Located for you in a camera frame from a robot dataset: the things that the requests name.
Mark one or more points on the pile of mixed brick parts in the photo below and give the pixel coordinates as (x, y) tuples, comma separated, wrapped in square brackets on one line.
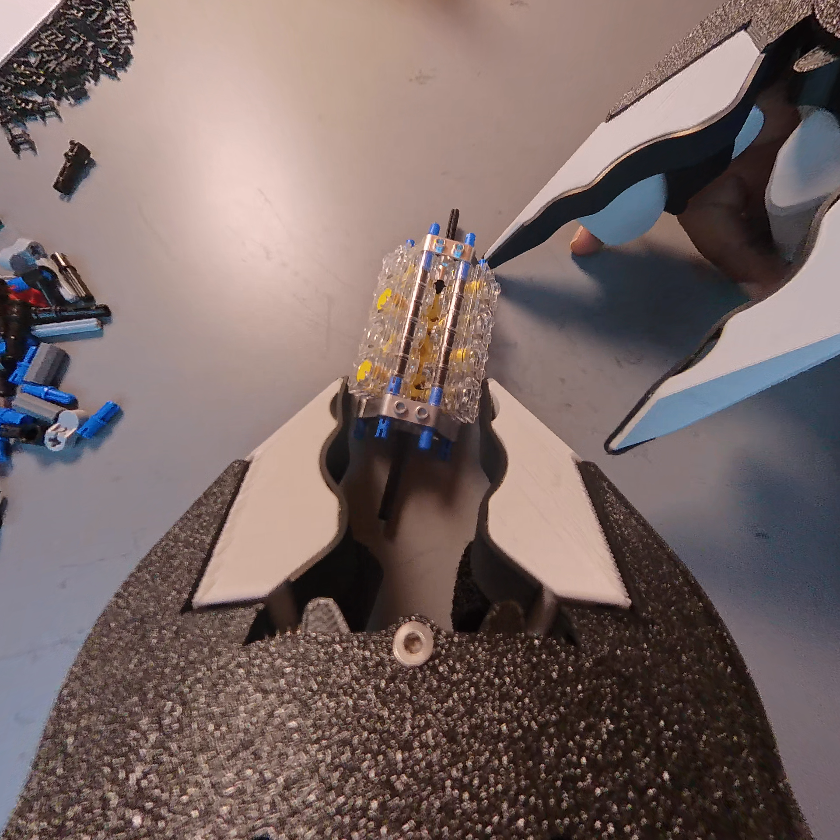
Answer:
[(46, 368)]

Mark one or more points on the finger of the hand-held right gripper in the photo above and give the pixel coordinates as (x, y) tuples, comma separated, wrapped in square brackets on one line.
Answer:
[(748, 374), (630, 131)]

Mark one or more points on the single black connector pin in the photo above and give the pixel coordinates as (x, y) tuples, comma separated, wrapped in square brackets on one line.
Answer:
[(72, 168)]

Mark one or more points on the white book stand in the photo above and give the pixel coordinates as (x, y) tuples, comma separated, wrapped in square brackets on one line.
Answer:
[(20, 20)]

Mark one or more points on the grey desk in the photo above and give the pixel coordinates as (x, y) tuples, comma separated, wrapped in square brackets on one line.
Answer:
[(263, 236)]

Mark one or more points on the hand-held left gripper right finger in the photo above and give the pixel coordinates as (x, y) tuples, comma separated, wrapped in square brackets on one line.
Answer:
[(551, 525)]

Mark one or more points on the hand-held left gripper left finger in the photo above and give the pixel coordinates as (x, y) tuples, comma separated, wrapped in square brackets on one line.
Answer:
[(269, 525)]

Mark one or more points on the transparent brick engine model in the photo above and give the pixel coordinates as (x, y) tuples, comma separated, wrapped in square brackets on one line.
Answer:
[(427, 328)]

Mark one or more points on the heap of black pins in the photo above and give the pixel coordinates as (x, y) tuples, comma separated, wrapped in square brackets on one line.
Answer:
[(66, 59)]

